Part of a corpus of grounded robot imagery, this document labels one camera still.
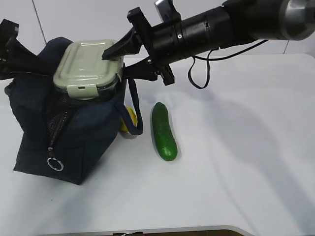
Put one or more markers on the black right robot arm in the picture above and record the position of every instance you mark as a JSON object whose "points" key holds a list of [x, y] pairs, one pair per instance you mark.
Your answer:
{"points": [[235, 22]]}

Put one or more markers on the green cucumber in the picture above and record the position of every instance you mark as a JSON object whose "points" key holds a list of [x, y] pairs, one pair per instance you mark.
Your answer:
{"points": [[162, 133]]}

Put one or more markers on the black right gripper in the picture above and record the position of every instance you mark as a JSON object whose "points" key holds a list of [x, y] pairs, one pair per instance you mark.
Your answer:
{"points": [[160, 43]]}

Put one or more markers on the dark blue lunch bag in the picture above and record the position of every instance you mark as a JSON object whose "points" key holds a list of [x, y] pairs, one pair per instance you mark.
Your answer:
{"points": [[64, 138]]}

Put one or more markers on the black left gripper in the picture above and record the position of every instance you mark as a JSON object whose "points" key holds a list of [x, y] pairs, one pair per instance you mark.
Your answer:
{"points": [[14, 57]]}

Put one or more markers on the green lidded glass container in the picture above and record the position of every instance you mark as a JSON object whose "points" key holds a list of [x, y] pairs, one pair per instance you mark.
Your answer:
{"points": [[83, 74]]}

